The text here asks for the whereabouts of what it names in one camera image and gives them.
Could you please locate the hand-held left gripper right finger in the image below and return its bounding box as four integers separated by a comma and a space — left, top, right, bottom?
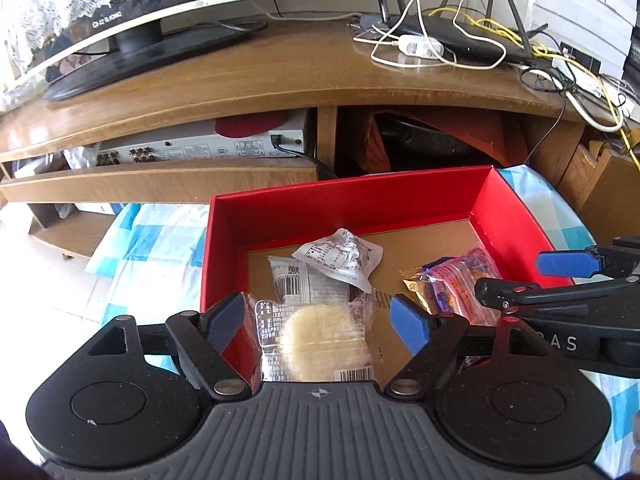
382, 294, 531, 401

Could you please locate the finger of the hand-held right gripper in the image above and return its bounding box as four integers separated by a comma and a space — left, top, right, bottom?
474, 275, 640, 320
536, 236, 640, 281

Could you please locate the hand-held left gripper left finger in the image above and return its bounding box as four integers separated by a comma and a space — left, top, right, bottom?
87, 291, 253, 401

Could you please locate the purple snack packet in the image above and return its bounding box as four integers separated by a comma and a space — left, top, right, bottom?
415, 245, 503, 328

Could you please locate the large white snack packet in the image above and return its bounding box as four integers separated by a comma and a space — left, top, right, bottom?
267, 255, 351, 306

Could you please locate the round yellow cake packet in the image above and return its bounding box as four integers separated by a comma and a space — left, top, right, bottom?
241, 290, 376, 385

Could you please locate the silver foil snack packet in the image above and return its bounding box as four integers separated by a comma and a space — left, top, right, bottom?
291, 228, 385, 295

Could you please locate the red cardboard box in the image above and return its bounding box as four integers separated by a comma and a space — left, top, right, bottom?
200, 165, 571, 396

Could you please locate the blue white checkered tablecloth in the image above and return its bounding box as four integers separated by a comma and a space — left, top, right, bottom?
85, 166, 640, 478

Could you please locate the brown cardboard box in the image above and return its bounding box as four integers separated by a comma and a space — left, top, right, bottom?
557, 142, 640, 241

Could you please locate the blue white carton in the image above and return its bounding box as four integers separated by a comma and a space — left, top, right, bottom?
75, 202, 128, 216

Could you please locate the silver media player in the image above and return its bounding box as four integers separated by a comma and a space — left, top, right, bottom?
95, 110, 308, 168

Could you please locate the orange bag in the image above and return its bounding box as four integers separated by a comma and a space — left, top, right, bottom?
367, 112, 393, 173

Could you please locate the white power strip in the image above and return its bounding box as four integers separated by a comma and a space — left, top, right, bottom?
552, 55, 626, 101

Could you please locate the red round object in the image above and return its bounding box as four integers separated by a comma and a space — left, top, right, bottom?
214, 112, 286, 138

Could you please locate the wooden television stand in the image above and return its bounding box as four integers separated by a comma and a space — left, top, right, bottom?
0, 17, 640, 261

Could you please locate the black router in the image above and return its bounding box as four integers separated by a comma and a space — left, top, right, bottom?
372, 0, 533, 66

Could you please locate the flat television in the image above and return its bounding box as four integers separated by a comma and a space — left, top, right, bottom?
0, 0, 376, 103

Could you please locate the black cable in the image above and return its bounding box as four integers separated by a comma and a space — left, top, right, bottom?
517, 22, 571, 166

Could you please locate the yellow cable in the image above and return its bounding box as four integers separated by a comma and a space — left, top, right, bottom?
430, 5, 640, 171

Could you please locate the white adapter with cable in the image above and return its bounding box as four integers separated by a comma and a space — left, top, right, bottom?
352, 0, 508, 68

